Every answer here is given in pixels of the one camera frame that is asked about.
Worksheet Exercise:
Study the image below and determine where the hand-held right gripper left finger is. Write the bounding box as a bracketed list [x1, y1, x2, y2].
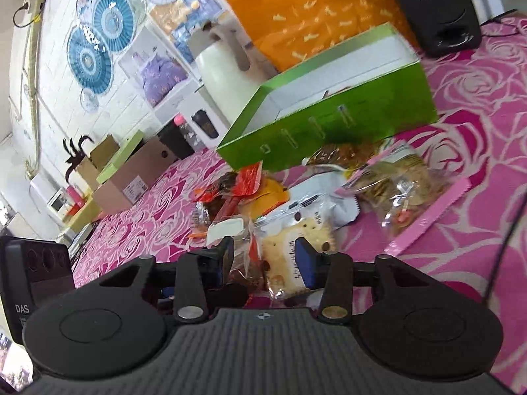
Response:
[98, 236, 235, 324]

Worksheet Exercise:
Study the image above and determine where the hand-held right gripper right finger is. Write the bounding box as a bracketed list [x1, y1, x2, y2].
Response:
[293, 236, 430, 325]

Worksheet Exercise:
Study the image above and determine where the clear cracker packet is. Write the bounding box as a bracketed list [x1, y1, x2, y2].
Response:
[251, 218, 336, 297]

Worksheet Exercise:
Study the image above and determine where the yellow snack packet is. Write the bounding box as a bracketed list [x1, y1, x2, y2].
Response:
[255, 178, 290, 215]

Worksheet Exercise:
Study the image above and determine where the green cardboard box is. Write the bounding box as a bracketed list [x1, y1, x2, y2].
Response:
[216, 22, 439, 173]

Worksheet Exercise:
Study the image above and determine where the brown cake packet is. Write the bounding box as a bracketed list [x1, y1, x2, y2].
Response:
[231, 230, 268, 297]

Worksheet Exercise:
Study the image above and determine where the orange snack packet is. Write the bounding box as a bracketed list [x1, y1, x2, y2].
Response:
[190, 189, 212, 239]

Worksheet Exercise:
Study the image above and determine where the dark clear snack packet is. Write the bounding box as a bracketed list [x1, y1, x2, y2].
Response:
[204, 172, 239, 221]

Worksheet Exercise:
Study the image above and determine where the white snack packet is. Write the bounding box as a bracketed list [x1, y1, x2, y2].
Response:
[288, 173, 359, 231]

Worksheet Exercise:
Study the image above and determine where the small white appliance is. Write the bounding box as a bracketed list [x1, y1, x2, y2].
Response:
[46, 188, 70, 214]

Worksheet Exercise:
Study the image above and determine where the yellow green box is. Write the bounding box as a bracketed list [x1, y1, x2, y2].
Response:
[69, 199, 103, 231]

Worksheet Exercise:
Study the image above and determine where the red snack packet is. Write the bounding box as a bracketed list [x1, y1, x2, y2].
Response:
[235, 161, 264, 198]

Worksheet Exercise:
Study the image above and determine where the brown snack packet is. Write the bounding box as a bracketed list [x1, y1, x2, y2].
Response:
[305, 142, 371, 171]

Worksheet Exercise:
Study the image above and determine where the pink-edged clear snack packet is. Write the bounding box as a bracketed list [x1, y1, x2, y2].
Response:
[338, 140, 472, 256]

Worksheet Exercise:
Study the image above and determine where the black feather decoration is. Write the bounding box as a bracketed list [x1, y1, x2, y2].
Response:
[63, 134, 95, 184]

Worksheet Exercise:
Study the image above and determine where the brown cardboard box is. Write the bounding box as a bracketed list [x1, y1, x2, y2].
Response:
[93, 138, 180, 215]

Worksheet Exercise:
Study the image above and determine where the black container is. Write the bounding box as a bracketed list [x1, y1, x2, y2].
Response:
[157, 121, 194, 160]

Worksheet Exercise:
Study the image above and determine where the pink-capped bottle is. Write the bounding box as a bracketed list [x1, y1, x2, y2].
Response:
[174, 114, 203, 153]

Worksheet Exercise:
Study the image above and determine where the white box with cup print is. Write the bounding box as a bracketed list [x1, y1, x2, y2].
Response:
[177, 91, 231, 149]

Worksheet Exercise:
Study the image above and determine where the small cardboard box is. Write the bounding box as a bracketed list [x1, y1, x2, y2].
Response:
[76, 134, 120, 192]

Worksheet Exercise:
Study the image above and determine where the flat green box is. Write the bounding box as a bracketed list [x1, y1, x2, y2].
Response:
[96, 129, 146, 184]

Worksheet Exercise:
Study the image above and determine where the small pale blue fan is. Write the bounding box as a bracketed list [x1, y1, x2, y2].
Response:
[80, 88, 100, 113]

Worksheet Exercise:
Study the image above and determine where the white thermos jug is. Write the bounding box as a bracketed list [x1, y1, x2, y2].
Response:
[187, 22, 273, 128]

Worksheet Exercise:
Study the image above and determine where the purple bedding package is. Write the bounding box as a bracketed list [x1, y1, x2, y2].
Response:
[117, 25, 198, 110]

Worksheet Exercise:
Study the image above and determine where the pink rose blanket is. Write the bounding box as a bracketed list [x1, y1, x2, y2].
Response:
[72, 16, 527, 391]

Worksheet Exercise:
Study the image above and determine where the large blue paper fan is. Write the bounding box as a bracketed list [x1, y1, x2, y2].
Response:
[67, 25, 114, 95]

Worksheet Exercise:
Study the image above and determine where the blue yellow bedding package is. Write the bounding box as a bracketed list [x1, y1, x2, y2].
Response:
[148, 0, 225, 64]

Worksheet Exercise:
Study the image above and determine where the orange tote bag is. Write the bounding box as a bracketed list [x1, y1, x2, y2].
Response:
[206, 0, 421, 72]

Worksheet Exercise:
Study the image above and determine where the pale green round fan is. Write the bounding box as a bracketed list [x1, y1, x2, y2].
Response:
[127, 0, 147, 25]

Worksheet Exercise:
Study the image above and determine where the white blue round fan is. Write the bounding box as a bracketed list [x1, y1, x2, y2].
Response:
[76, 0, 101, 25]

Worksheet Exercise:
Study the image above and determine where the black speaker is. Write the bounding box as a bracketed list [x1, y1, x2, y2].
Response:
[379, 0, 483, 58]

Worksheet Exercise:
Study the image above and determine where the black power cable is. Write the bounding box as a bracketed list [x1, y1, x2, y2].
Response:
[12, 2, 33, 27]

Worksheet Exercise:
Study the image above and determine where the black speaker cable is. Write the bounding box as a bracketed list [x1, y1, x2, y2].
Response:
[480, 8, 527, 38]

